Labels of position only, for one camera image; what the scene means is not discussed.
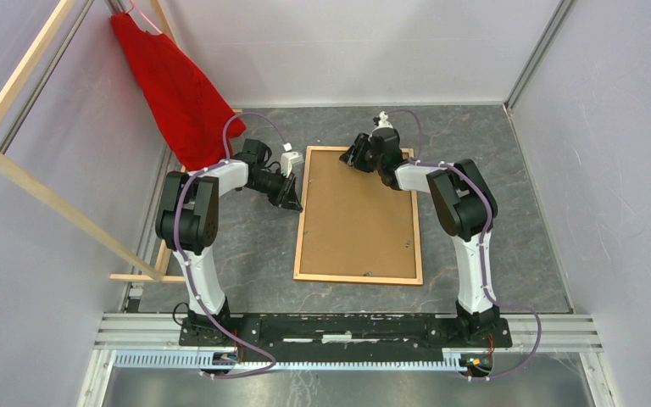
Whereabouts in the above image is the wooden rack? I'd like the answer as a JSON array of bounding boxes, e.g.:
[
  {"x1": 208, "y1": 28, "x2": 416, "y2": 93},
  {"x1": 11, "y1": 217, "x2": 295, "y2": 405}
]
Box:
[{"x1": 0, "y1": 1, "x2": 165, "y2": 282}]

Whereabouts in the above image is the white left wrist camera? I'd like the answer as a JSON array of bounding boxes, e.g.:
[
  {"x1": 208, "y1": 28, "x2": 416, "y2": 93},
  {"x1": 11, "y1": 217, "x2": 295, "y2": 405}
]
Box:
[{"x1": 279, "y1": 142, "x2": 304, "y2": 177}]

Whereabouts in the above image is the red cloth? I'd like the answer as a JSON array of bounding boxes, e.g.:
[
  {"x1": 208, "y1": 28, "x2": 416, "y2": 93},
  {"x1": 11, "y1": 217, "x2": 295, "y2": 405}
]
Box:
[{"x1": 110, "y1": 13, "x2": 247, "y2": 171}]

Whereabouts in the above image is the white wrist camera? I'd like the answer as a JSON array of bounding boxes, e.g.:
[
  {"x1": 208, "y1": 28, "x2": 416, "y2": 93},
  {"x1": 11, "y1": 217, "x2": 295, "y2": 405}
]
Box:
[
  {"x1": 370, "y1": 111, "x2": 393, "y2": 137},
  {"x1": 279, "y1": 142, "x2": 304, "y2": 177}
]

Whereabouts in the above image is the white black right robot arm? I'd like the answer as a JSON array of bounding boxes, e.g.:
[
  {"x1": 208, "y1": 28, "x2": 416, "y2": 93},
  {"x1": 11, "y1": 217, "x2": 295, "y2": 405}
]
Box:
[{"x1": 340, "y1": 126, "x2": 500, "y2": 346}]

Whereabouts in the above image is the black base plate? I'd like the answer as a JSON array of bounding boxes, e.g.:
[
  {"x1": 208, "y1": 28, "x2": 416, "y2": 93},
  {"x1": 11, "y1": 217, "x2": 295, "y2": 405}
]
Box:
[{"x1": 178, "y1": 313, "x2": 513, "y2": 363}]

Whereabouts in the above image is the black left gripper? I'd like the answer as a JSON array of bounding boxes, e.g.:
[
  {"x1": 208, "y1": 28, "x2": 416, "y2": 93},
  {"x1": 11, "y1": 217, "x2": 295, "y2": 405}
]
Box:
[{"x1": 247, "y1": 169, "x2": 303, "y2": 214}]

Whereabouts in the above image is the brown backing board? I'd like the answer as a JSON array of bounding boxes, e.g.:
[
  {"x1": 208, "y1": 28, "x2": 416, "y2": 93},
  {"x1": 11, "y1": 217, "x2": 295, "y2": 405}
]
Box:
[{"x1": 299, "y1": 149, "x2": 420, "y2": 279}]

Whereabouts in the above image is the aluminium rail frame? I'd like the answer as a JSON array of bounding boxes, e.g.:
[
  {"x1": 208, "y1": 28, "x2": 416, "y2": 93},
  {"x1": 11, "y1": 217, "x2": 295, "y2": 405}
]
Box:
[{"x1": 77, "y1": 312, "x2": 620, "y2": 406}]

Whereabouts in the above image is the wooden picture frame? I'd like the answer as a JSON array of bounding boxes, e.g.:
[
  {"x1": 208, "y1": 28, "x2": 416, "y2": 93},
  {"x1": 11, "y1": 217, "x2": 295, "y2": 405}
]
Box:
[{"x1": 293, "y1": 145, "x2": 425, "y2": 287}]

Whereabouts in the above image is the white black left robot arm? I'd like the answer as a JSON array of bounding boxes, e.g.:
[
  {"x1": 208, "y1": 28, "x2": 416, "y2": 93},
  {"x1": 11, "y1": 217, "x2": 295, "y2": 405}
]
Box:
[{"x1": 155, "y1": 139, "x2": 304, "y2": 346}]

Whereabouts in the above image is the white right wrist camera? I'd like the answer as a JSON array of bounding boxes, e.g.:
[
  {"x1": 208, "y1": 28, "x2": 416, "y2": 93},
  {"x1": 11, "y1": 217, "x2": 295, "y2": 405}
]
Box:
[{"x1": 370, "y1": 111, "x2": 393, "y2": 137}]

